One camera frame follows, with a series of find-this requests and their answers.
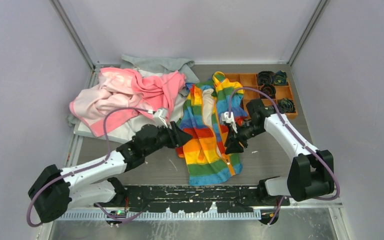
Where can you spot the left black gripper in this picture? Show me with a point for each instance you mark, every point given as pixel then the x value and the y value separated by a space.
pixel 176 136

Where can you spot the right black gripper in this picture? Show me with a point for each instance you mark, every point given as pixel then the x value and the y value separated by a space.
pixel 234 146

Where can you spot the rainbow striped zip jacket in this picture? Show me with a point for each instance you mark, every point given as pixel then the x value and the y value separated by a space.
pixel 205 154

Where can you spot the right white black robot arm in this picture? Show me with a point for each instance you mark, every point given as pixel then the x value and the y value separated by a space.
pixel 310 173

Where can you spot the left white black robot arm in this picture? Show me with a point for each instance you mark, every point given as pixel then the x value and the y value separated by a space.
pixel 93 183

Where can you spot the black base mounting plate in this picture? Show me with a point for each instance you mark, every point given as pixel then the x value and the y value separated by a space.
pixel 194 199

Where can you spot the grey white garment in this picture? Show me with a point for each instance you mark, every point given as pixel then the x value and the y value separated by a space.
pixel 146 66

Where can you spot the orange compartment tray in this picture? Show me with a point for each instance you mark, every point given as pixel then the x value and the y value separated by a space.
pixel 249 80

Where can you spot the blue green rolled tie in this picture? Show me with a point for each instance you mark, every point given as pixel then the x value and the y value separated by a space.
pixel 286 105

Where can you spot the pink fleece garment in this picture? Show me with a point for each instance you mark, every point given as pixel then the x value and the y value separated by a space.
pixel 122 94

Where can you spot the dark rolled tie back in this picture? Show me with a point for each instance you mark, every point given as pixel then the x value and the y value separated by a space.
pixel 265 77

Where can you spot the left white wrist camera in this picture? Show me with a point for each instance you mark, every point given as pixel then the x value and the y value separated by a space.
pixel 159 116

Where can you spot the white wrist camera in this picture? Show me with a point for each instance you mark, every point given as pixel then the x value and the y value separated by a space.
pixel 159 116
pixel 228 119

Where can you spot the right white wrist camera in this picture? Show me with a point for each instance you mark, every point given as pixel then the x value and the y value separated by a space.
pixel 228 119

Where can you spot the silver slotted aluminium rail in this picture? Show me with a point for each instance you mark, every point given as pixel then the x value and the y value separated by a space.
pixel 212 214

